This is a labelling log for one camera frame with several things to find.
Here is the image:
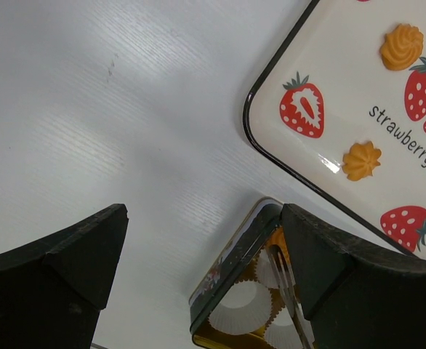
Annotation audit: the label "black gold cookie tin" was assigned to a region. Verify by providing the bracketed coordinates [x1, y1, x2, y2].
[189, 197, 318, 348]

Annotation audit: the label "strawberry print tray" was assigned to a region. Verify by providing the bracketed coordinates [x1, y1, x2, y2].
[243, 1, 426, 260]

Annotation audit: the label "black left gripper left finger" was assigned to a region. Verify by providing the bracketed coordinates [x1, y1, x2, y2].
[0, 204, 128, 348]

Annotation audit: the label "white paper cup back right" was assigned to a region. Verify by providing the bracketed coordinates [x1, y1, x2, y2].
[254, 248, 279, 289]

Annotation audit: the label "white paper cup back left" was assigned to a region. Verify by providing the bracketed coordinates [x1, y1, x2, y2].
[208, 281, 273, 335]

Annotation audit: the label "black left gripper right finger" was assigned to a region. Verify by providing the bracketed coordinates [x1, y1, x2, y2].
[281, 204, 426, 348]

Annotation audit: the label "steel tongs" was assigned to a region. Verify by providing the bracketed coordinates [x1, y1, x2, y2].
[267, 245, 314, 349]

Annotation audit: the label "white paper cup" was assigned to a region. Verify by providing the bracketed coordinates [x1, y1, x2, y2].
[264, 308, 303, 349]
[208, 281, 273, 335]
[254, 248, 279, 289]

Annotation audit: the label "orange cookie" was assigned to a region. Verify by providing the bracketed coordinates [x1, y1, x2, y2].
[342, 141, 382, 182]
[266, 227, 291, 265]
[379, 24, 424, 71]

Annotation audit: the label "white paper cup front right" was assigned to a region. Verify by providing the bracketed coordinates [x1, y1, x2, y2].
[264, 308, 303, 349]

